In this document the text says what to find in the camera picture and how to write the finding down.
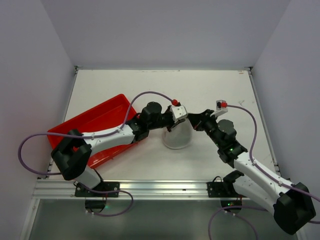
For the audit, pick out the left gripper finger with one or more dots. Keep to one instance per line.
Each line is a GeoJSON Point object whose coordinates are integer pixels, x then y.
{"type": "Point", "coordinates": [171, 127]}
{"type": "Point", "coordinates": [180, 121]}

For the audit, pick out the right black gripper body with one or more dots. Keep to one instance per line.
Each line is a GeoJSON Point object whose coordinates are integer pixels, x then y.
{"type": "Point", "coordinates": [200, 119]}

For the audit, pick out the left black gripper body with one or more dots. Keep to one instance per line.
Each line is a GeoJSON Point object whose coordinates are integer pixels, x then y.
{"type": "Point", "coordinates": [165, 120]}

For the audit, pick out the white mesh laundry bag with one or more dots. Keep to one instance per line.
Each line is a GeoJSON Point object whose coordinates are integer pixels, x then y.
{"type": "Point", "coordinates": [179, 137]}

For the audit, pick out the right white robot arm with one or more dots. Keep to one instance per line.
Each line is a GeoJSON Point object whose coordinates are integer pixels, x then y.
{"type": "Point", "coordinates": [291, 205]}

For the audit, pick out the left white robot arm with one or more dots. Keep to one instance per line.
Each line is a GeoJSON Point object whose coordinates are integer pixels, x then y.
{"type": "Point", "coordinates": [72, 154]}

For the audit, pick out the red plastic tray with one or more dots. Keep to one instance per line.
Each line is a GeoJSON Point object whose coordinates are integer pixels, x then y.
{"type": "Point", "coordinates": [108, 114]}

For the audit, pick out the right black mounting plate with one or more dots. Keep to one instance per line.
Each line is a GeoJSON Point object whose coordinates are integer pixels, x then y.
{"type": "Point", "coordinates": [217, 189]}

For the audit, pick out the black mounting plate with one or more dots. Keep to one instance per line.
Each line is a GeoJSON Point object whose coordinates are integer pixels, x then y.
{"type": "Point", "coordinates": [217, 189]}
{"type": "Point", "coordinates": [106, 186]}

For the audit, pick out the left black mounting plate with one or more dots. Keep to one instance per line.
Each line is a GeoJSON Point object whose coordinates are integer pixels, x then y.
{"type": "Point", "coordinates": [106, 186]}

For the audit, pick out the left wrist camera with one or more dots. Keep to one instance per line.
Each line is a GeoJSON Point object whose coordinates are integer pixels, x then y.
{"type": "Point", "coordinates": [178, 112]}

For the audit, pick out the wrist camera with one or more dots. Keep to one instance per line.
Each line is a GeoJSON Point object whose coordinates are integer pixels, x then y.
{"type": "Point", "coordinates": [178, 112]}
{"type": "Point", "coordinates": [221, 108]}

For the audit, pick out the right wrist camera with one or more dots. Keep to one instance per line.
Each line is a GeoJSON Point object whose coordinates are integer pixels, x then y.
{"type": "Point", "coordinates": [221, 108]}

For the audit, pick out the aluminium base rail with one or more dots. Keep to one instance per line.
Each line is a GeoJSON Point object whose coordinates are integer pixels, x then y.
{"type": "Point", "coordinates": [52, 189]}

